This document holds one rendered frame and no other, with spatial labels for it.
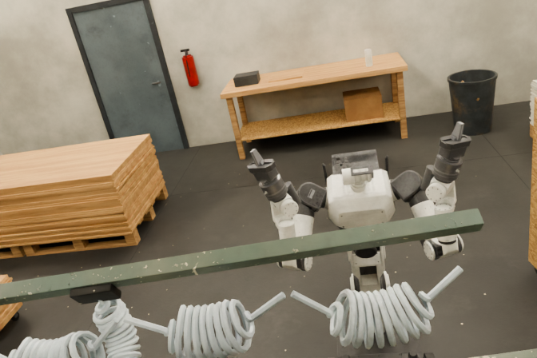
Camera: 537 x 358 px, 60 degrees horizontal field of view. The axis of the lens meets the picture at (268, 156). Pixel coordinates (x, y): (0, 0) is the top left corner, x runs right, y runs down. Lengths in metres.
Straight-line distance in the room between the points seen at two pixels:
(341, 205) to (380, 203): 0.16
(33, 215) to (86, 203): 0.60
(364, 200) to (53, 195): 3.43
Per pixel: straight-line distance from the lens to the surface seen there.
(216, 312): 0.56
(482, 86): 5.58
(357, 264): 2.34
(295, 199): 1.79
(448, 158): 1.70
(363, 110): 5.75
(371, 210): 1.93
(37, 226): 5.03
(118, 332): 0.61
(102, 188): 4.48
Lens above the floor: 2.26
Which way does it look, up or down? 23 degrees down
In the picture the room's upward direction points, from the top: 12 degrees counter-clockwise
